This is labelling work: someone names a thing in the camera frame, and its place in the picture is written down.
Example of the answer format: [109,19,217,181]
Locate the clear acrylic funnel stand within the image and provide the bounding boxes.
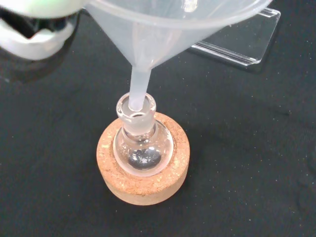
[186,7,282,74]

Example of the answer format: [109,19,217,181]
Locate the black cloth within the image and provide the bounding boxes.
[0,0,316,237]

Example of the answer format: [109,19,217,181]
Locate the brown cork ring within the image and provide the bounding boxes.
[96,111,191,206]

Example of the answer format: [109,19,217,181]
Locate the clear glass round-bottom flask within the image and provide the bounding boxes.
[113,92,177,177]

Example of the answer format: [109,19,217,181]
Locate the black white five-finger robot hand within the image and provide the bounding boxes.
[0,0,86,60]

